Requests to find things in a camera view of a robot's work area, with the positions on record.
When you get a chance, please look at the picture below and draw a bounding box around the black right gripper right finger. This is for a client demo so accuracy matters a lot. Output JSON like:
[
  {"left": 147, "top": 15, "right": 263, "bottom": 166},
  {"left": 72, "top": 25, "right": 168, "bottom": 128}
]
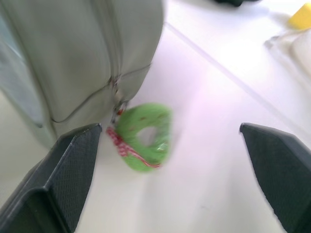
[{"left": 239, "top": 122, "right": 311, "bottom": 233}]

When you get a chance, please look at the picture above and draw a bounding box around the pale green zip pouch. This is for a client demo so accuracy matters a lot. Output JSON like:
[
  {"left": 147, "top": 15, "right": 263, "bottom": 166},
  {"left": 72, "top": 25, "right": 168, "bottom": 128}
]
[{"left": 0, "top": 0, "right": 166, "bottom": 144}]

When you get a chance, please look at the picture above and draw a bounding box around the clear plastic container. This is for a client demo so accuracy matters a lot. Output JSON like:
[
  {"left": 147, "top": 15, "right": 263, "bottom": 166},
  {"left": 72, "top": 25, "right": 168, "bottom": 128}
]
[{"left": 264, "top": 13, "right": 311, "bottom": 75}]

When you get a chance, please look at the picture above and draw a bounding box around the yellow block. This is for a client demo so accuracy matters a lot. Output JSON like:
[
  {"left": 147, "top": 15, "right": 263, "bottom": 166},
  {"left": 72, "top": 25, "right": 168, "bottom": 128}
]
[{"left": 287, "top": 3, "right": 311, "bottom": 31}]

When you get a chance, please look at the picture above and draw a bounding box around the green plush wreath keychain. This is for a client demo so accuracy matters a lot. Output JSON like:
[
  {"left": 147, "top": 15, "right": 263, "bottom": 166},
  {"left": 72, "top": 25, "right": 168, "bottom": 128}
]
[{"left": 106, "top": 103, "right": 173, "bottom": 173}]

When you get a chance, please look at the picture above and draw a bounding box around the black object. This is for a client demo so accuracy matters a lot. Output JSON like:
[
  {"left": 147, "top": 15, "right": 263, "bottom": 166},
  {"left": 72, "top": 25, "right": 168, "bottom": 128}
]
[{"left": 213, "top": 0, "right": 244, "bottom": 7}]

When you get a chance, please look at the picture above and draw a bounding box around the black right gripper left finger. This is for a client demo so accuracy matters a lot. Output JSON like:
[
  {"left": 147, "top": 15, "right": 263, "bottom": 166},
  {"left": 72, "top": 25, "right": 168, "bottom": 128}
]
[{"left": 0, "top": 123, "right": 103, "bottom": 233}]

